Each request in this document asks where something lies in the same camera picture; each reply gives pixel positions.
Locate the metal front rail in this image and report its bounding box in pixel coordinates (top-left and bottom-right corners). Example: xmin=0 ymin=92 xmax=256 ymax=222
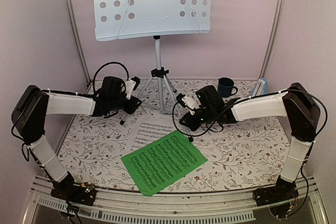
xmin=24 ymin=176 xmax=331 ymax=223

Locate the green sheet music page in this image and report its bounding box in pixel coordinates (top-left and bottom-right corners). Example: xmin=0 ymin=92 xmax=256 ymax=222
xmin=121 ymin=131 xmax=207 ymax=196

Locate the blue metronome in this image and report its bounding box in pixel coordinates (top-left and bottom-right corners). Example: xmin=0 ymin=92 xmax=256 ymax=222
xmin=250 ymin=78 xmax=268 ymax=97

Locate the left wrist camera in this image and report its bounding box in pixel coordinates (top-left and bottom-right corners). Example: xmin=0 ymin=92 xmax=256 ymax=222
xmin=125 ymin=76 xmax=140 ymax=100

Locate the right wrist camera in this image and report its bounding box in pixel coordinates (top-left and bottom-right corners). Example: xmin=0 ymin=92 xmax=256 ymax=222
xmin=176 ymin=93 xmax=199 ymax=111

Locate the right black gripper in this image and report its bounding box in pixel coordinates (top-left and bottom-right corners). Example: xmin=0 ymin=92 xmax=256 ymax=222
xmin=178 ymin=107 xmax=215 ymax=133

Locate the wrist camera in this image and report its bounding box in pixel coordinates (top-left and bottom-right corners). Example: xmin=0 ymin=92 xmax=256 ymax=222
xmin=176 ymin=93 xmax=199 ymax=111
xmin=125 ymin=76 xmax=140 ymax=100

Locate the white sheet music page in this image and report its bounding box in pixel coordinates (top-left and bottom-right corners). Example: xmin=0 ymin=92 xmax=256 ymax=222
xmin=123 ymin=120 xmax=175 ymax=155

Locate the dark blue mug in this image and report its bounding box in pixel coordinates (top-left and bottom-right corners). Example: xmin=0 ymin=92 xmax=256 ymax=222
xmin=217 ymin=77 xmax=238 ymax=98

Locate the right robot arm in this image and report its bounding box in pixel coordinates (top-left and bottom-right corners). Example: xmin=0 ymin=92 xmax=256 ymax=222
xmin=176 ymin=82 xmax=325 ymax=201

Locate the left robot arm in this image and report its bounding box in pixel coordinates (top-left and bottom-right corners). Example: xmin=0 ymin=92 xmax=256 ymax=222
xmin=11 ymin=77 xmax=141 ymax=200

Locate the light blue music stand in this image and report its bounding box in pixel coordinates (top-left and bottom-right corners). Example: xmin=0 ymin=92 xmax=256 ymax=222
xmin=92 ymin=0 xmax=213 ymax=125

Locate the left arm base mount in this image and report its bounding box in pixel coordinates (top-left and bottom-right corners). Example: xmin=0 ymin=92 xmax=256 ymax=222
xmin=50 ymin=182 xmax=97 ymax=206

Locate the floral patterned table mat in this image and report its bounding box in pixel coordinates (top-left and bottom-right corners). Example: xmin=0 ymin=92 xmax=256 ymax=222
xmin=58 ymin=81 xmax=290 ymax=193

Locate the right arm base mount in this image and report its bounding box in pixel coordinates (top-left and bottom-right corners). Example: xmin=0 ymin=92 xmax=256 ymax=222
xmin=253 ymin=182 xmax=299 ymax=219

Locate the left black cable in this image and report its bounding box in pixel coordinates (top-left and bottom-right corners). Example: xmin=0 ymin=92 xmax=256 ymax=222
xmin=92 ymin=61 xmax=131 ymax=91

